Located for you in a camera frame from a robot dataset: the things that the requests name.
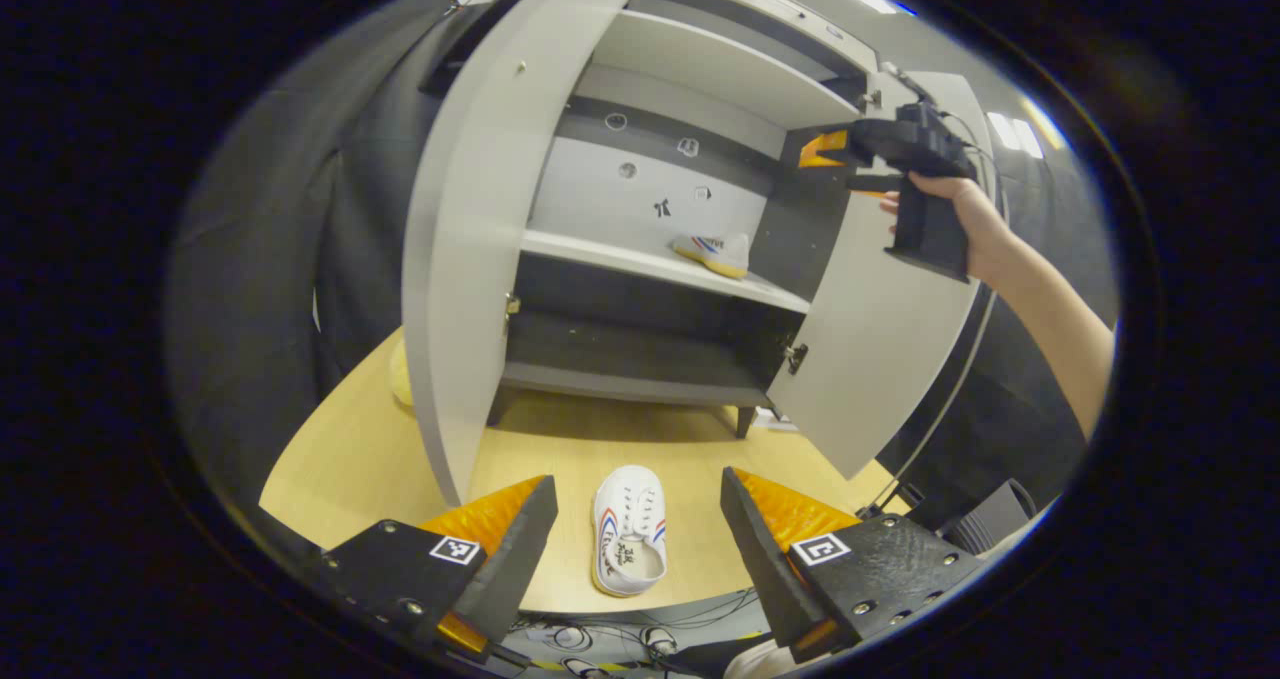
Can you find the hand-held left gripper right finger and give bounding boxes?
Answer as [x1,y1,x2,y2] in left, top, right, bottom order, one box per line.
[720,467,986,665]

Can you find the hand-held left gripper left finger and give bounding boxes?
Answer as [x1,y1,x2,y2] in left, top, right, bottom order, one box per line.
[320,475,559,660]

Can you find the white striped canvas shoe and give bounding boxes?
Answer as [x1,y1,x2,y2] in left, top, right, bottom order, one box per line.
[672,233,751,280]
[591,465,668,598]

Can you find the grey shoe cabinet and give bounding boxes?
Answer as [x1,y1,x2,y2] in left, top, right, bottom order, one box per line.
[490,0,901,440]

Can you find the grey cabinet door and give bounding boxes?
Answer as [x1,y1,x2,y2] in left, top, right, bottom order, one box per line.
[765,69,1001,480]
[402,0,661,505]

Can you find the small ceiling light panel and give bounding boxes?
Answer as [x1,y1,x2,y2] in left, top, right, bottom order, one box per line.
[985,111,1047,160]

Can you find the black backdrop cloth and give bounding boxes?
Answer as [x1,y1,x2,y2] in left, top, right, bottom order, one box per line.
[165,0,1121,530]

